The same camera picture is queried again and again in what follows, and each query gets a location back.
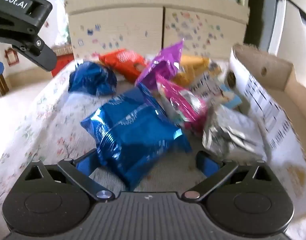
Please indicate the cardboard box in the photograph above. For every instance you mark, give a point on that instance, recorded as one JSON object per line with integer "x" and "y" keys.
{"x": 273, "y": 70}

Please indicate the silver snack bag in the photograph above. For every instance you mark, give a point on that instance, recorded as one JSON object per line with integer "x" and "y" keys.
{"x": 230, "y": 132}

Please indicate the large blue snack bag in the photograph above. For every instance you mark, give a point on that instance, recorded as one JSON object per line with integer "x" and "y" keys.
{"x": 133, "y": 135}

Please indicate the cream cabinet with stickers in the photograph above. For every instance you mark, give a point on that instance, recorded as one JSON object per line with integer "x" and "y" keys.
{"x": 117, "y": 22}

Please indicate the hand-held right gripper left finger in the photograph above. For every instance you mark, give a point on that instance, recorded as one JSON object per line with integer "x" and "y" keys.
{"x": 85, "y": 162}

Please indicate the yellow snack bag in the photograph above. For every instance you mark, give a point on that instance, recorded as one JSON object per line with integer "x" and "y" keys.
{"x": 193, "y": 70}

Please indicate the pink snack bag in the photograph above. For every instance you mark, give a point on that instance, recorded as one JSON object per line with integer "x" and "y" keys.
{"x": 185, "y": 107}

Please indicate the dark blue snack bag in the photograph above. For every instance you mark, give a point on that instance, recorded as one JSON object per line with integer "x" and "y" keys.
{"x": 92, "y": 78}

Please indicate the red box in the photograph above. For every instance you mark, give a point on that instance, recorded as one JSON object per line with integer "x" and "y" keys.
{"x": 61, "y": 63}

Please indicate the purple snack bag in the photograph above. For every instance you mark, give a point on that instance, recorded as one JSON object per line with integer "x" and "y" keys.
{"x": 163, "y": 67}

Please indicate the white refrigerator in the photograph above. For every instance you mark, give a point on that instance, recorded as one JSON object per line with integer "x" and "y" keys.
{"x": 293, "y": 30}

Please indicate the orange snack bag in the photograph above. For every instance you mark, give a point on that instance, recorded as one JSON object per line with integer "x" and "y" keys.
{"x": 120, "y": 62}

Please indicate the light blue white snack packet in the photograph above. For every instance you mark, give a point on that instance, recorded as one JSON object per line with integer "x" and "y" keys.
{"x": 230, "y": 97}

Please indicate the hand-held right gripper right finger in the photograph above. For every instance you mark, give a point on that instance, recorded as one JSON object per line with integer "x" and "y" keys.
{"x": 205, "y": 163}

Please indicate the red house wall sticker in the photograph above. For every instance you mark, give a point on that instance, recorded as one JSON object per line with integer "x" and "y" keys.
{"x": 11, "y": 50}

